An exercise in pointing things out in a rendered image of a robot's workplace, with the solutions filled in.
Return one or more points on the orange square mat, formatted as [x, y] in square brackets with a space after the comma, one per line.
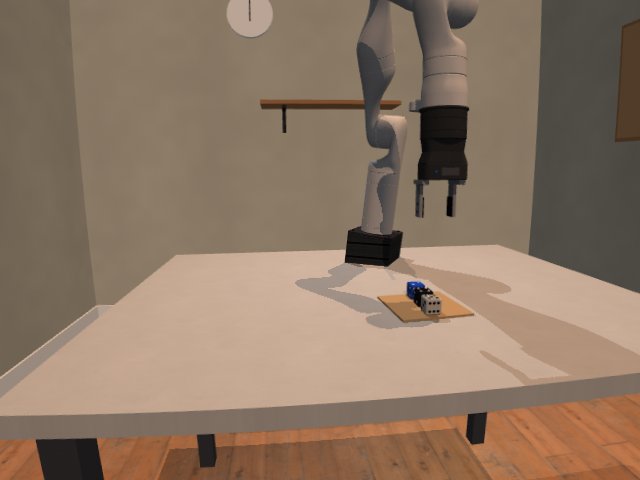
[407, 310]

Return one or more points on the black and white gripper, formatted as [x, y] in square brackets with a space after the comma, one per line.
[443, 134]

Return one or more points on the blue die with white pips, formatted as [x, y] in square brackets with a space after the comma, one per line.
[411, 286]

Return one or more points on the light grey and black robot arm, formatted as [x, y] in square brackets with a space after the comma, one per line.
[442, 52]

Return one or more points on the beige die with black pips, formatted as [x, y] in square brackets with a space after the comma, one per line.
[431, 304]

